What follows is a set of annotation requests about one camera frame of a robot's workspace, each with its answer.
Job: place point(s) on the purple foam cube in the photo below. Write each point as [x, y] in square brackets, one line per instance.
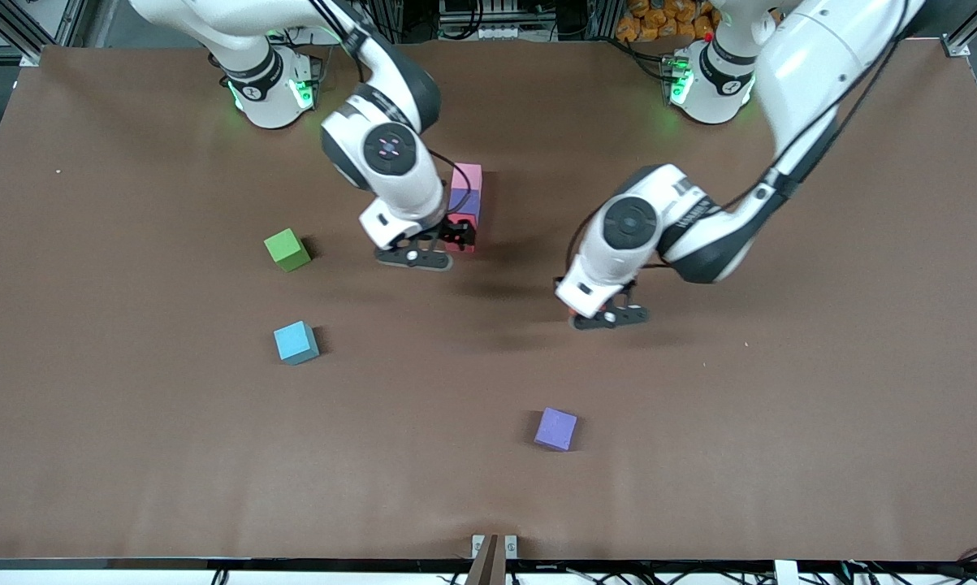
[555, 428]
[468, 203]

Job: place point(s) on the pink foam cube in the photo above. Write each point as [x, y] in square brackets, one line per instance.
[467, 176]

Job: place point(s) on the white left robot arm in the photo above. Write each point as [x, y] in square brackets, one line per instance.
[813, 65]

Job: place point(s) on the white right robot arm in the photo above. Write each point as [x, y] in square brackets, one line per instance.
[391, 150]

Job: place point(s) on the green foam cube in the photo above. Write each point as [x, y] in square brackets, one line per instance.
[287, 249]

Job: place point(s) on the light blue foam cube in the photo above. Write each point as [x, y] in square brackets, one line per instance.
[296, 342]

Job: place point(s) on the long white power strip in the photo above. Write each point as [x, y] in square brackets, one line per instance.
[480, 32]

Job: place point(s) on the white power strip with plugs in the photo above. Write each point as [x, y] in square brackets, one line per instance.
[322, 20]

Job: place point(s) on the brown table cover sheet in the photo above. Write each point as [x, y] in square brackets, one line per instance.
[456, 487]

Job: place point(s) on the orange snack bags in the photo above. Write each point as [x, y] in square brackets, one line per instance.
[659, 20]

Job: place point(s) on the brown strip with white brackets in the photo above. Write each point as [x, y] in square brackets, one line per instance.
[492, 561]

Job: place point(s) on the white tag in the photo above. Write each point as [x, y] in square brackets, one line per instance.
[786, 573]

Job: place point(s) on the aluminium frame profile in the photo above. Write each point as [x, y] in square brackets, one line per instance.
[971, 28]
[17, 32]

